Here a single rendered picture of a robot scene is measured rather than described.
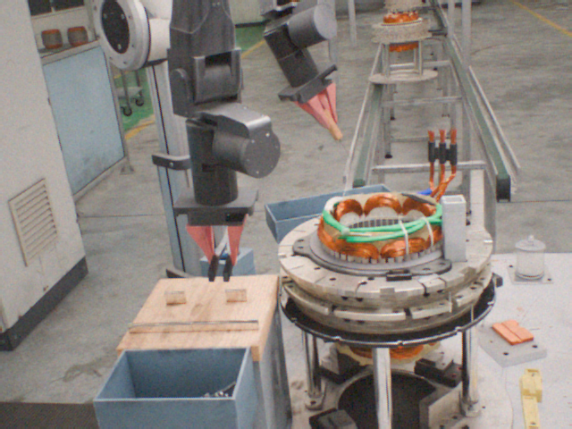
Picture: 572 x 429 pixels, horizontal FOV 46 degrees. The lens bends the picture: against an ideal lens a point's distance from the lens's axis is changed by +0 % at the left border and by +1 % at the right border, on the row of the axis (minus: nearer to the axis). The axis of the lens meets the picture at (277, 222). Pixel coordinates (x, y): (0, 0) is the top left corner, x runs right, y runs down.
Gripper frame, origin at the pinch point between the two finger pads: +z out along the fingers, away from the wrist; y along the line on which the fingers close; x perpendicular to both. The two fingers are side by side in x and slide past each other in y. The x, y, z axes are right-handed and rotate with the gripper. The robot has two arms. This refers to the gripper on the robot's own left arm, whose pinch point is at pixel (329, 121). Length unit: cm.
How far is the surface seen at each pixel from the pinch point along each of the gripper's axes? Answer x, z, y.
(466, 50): 218, 95, 188
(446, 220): -37.0, 8.4, -7.6
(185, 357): -31, 3, -46
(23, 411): 145, 70, -107
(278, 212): 10.6, 12.4, -14.7
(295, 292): -24.9, 8.9, -28.2
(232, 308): -24.9, 4.5, -36.9
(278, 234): 1.1, 11.9, -19.4
